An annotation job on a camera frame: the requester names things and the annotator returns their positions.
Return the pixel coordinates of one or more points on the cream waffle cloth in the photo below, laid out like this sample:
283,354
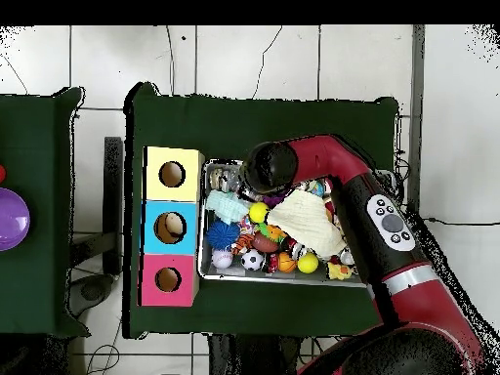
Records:
308,222

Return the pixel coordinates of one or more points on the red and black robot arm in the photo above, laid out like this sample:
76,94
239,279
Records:
324,156

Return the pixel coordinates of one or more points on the wooden box with three holes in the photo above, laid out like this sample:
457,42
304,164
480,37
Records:
183,187

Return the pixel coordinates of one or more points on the yellow smiley face ball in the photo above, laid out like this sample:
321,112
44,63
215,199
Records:
259,213

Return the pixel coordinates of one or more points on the light blue waffle cloth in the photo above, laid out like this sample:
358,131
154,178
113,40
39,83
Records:
226,206

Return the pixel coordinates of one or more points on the striped tiger plush toy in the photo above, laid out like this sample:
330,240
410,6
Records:
242,244

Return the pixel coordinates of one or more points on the blue spiky rubber ball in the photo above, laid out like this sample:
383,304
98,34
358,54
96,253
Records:
222,234

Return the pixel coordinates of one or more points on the small brown football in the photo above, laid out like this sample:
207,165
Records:
265,243

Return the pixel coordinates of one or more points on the small soccer ball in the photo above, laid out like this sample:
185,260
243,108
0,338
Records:
253,260

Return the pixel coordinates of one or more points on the small white baseball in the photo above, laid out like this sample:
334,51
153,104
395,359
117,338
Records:
222,259

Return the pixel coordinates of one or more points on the small orange basketball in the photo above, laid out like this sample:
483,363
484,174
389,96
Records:
287,263

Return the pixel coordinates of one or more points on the dark green table cloth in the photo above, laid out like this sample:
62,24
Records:
254,129
31,215

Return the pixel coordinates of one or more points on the plain yellow ball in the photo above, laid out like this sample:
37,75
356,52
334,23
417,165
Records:
308,263

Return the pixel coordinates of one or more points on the black upright panel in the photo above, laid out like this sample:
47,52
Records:
113,195

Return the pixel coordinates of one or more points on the dark grey floor base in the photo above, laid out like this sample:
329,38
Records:
91,291

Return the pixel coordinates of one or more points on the purple plastic bowl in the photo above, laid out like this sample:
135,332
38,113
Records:
11,218

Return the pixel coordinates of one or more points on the small red ball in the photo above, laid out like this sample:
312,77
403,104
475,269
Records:
2,174

